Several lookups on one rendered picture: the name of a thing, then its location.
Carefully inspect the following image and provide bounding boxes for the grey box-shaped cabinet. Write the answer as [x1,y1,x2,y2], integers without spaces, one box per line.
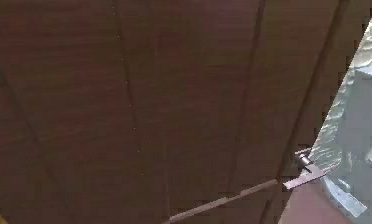
[337,68,372,201]

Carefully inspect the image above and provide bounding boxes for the brown wooden room door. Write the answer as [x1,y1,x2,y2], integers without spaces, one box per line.
[0,0,372,224]

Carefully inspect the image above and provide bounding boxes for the grey metal door handle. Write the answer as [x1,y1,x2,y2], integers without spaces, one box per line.
[282,147,330,192]

